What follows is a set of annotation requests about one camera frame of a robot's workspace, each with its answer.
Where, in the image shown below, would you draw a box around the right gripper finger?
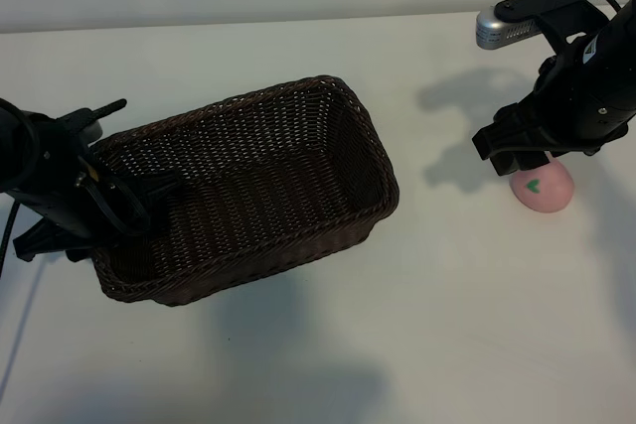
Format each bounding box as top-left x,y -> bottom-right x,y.
489,151 -> 521,178
518,148 -> 552,172

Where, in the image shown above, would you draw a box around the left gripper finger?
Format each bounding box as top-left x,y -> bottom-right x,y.
64,239 -> 98,264
116,200 -> 168,239

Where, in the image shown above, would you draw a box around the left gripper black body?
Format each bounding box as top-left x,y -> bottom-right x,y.
12,145 -> 181,265

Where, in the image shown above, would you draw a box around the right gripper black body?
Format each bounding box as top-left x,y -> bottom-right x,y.
471,29 -> 636,162

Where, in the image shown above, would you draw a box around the pink toy peach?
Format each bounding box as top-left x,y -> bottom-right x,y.
507,159 -> 576,214

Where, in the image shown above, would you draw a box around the dark brown wicker basket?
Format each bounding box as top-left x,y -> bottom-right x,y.
88,74 -> 401,307

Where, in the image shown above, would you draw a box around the left gripper black wire bundle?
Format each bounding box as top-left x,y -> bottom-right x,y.
81,170 -> 151,237

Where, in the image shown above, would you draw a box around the thick braided hanging cable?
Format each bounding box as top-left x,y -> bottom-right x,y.
0,203 -> 17,279

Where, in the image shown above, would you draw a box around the black left camera bracket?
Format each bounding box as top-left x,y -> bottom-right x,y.
52,108 -> 100,152

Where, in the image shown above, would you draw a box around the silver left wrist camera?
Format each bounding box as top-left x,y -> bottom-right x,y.
81,118 -> 104,143

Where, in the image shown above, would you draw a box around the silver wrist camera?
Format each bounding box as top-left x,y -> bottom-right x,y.
81,118 -> 104,143
475,7 -> 539,51

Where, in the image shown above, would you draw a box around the braided left camera cable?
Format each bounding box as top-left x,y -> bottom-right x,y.
81,98 -> 127,122

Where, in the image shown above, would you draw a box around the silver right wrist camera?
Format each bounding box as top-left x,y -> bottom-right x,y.
475,7 -> 539,51

